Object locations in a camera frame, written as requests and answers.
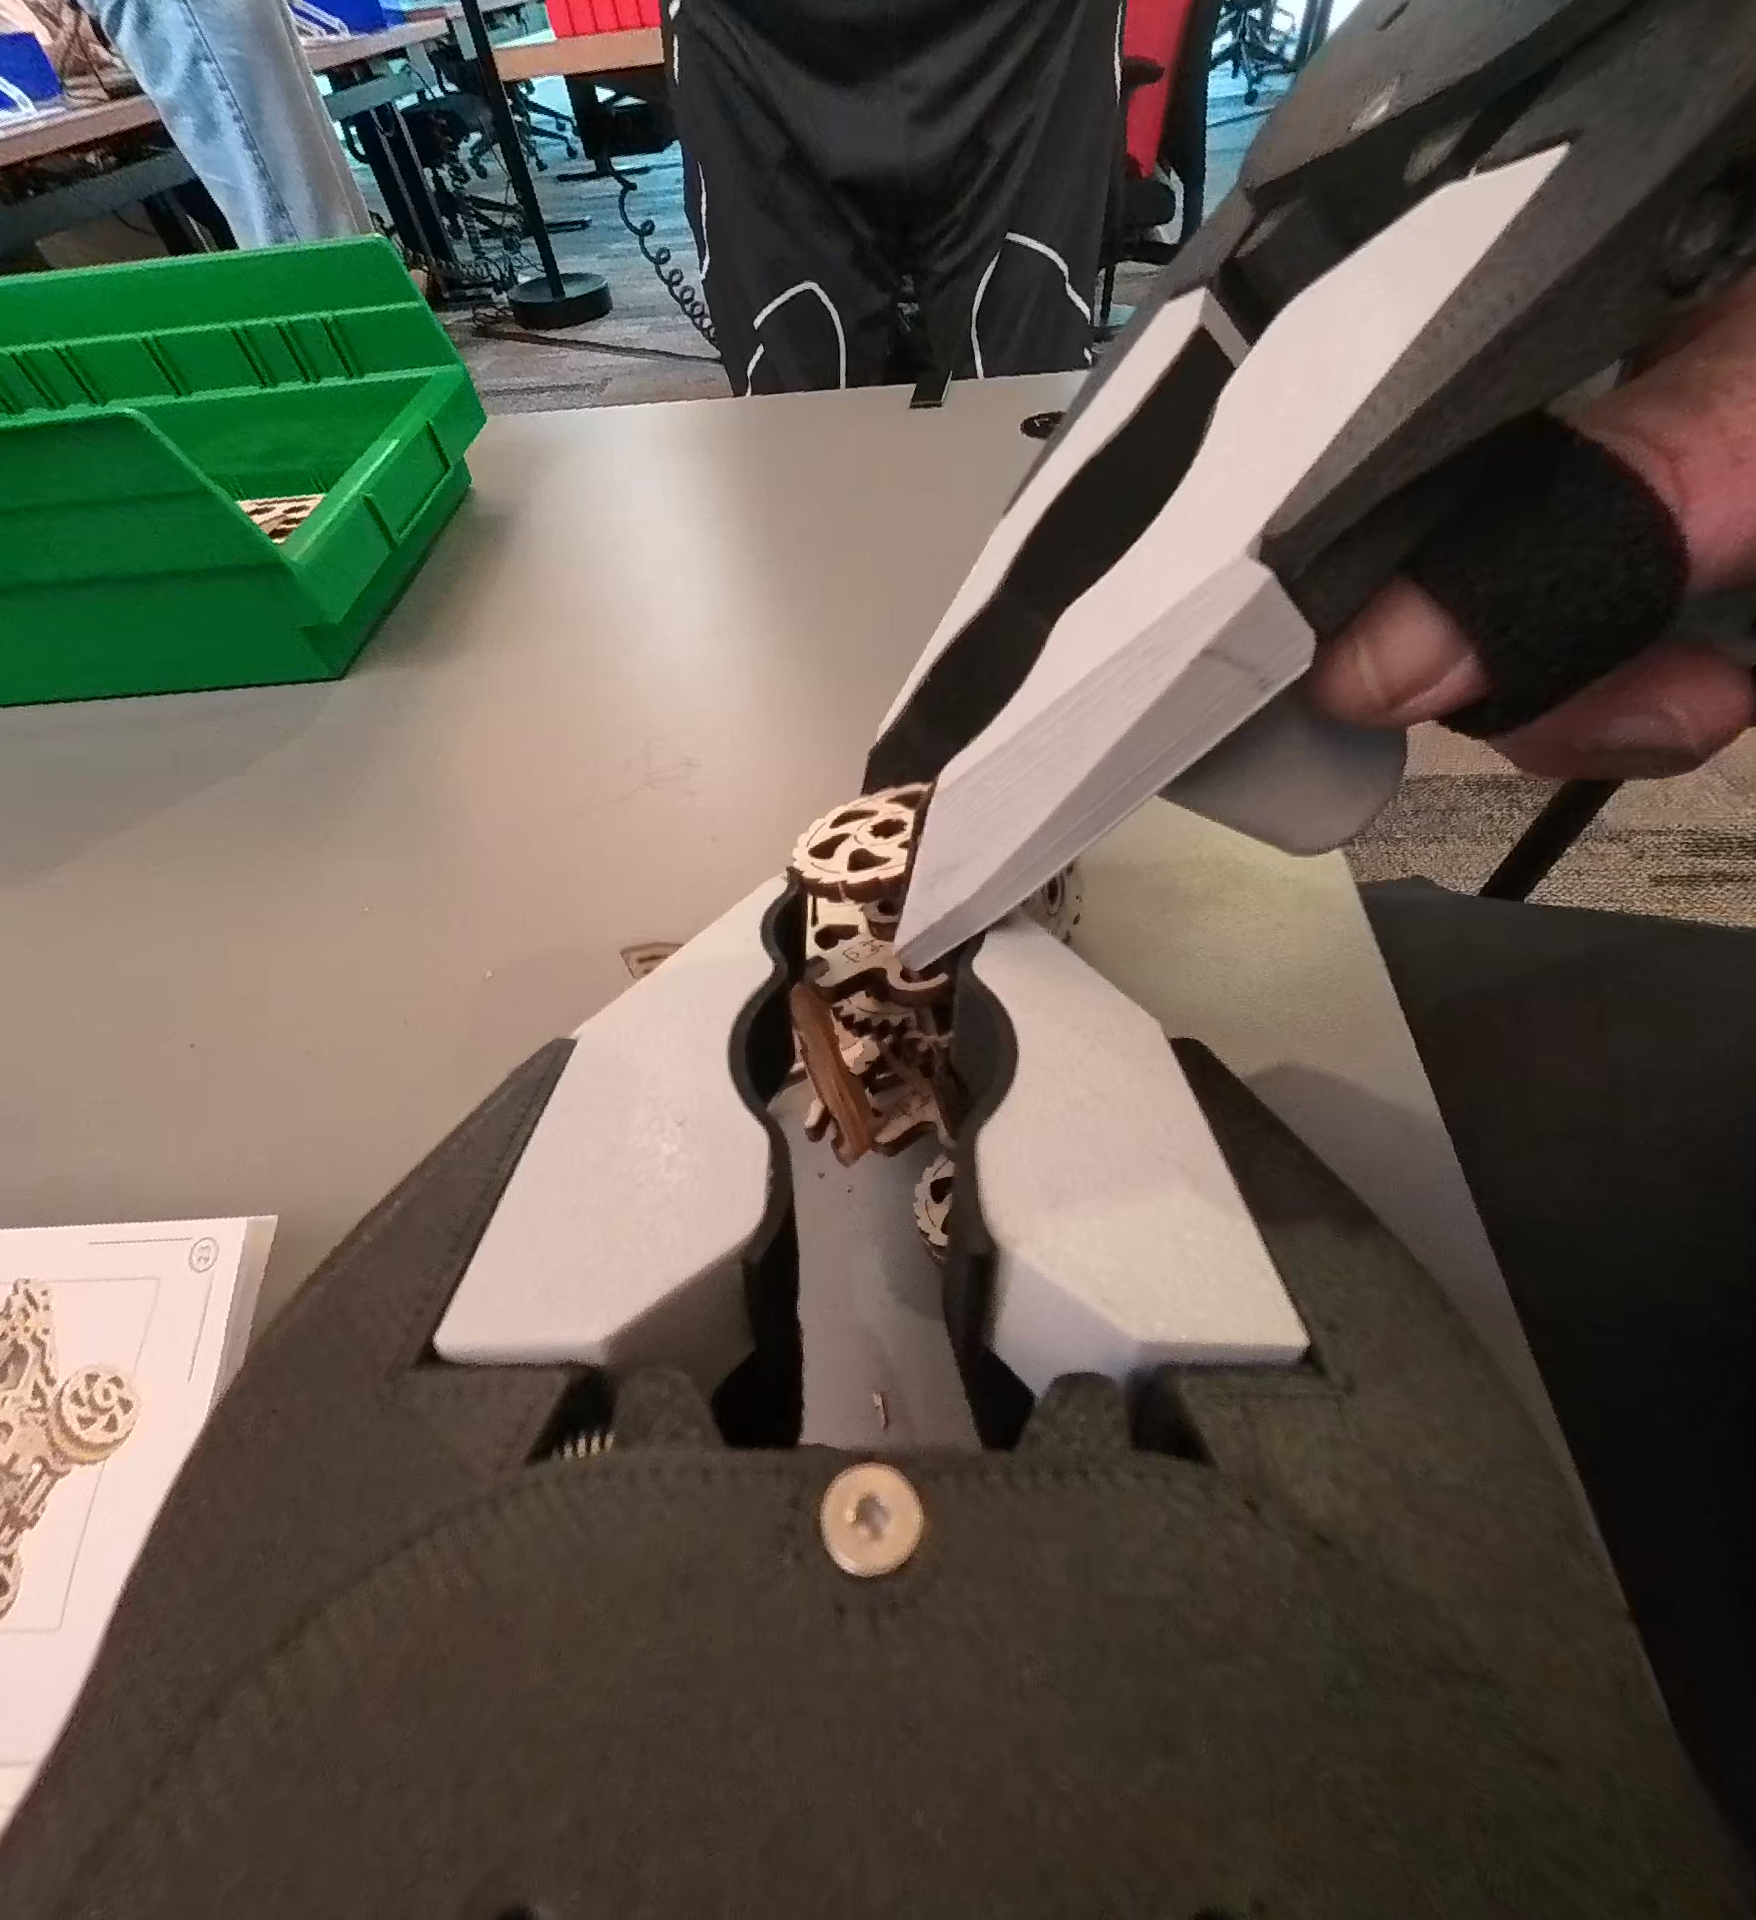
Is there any black round-base pole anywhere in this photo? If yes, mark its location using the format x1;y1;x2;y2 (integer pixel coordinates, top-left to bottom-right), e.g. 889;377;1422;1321
458;0;613;329

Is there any black coiled cable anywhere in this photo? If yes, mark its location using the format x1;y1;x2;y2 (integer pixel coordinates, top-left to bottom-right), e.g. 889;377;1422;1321
621;166;722;344

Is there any green plastic bin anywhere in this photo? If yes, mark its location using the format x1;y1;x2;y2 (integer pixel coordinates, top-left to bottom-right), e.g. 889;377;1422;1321
0;231;487;713

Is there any wooden buggy model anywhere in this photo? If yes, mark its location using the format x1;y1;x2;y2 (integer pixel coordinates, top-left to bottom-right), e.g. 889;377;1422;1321
784;780;1091;1265

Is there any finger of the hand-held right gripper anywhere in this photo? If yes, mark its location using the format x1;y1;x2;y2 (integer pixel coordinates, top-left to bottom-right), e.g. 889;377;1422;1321
894;141;1573;975
867;285;1253;805

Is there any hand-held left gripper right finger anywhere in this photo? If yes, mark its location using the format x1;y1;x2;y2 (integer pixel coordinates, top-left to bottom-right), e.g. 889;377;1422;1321
950;911;1311;1449

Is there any person's black clothing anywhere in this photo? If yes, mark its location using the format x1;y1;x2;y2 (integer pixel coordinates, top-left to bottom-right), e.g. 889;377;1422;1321
1362;877;1756;1920

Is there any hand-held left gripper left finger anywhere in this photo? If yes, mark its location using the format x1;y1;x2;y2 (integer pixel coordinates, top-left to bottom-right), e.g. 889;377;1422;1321
432;877;809;1449

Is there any black office chair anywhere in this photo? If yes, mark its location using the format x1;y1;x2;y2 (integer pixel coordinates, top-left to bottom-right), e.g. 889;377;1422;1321
344;91;586;261

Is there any wooden workbench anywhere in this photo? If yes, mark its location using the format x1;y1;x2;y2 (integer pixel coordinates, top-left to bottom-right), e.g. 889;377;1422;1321
487;27;670;182

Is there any instruction booklet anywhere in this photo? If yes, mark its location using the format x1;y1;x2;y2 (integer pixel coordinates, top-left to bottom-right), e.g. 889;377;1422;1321
0;1214;280;1920

